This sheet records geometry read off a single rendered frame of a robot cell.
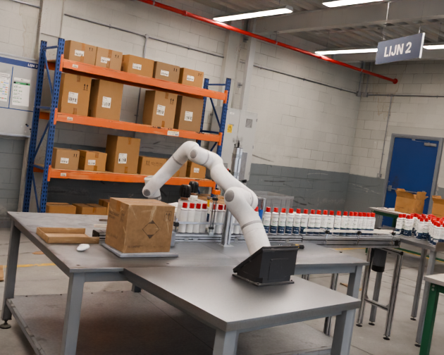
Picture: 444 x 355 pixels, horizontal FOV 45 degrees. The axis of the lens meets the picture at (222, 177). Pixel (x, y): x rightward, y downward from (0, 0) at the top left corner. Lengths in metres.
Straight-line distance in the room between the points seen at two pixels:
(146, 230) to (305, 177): 8.23
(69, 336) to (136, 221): 0.68
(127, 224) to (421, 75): 9.29
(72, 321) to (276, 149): 7.95
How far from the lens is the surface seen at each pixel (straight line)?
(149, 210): 2.99
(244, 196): 2.89
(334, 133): 11.61
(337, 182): 11.88
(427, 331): 4.12
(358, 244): 4.59
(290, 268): 2.85
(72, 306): 2.76
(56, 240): 3.16
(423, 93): 11.48
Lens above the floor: 1.52
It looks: 4 degrees down
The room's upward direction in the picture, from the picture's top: 8 degrees clockwise
